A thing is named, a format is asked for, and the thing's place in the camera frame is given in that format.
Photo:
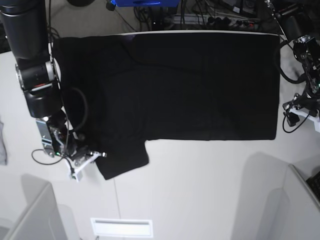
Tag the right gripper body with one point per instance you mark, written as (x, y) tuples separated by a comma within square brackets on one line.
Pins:
[(75, 152)]

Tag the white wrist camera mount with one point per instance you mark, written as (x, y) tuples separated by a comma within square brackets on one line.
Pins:
[(76, 173), (303, 116)]

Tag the blue box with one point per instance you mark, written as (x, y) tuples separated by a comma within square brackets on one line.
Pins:
[(145, 3)]

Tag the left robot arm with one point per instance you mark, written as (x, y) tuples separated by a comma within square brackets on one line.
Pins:
[(297, 28)]

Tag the black keyboard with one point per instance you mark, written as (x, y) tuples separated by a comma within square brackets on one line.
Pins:
[(314, 184)]

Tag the black T-shirt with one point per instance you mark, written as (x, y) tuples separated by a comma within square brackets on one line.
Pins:
[(120, 91)]

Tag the grey cloth at left edge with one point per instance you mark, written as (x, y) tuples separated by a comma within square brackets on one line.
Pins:
[(3, 151)]

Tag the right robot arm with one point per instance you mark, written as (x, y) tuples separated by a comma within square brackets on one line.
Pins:
[(27, 25)]

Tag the white box lower left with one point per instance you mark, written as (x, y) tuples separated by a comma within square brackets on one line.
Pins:
[(29, 210)]

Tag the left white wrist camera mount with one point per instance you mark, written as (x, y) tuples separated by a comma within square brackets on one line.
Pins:
[(303, 116)]

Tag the white power strip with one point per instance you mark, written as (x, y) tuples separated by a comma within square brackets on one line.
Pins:
[(198, 19)]

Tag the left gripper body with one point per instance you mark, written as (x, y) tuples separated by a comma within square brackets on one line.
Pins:
[(308, 101)]

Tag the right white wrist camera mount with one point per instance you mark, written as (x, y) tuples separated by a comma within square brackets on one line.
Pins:
[(76, 173)]

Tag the white box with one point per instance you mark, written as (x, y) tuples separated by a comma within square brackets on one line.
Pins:
[(292, 212), (29, 210)]

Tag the white box lower right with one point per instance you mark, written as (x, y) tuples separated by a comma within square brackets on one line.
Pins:
[(292, 212)]

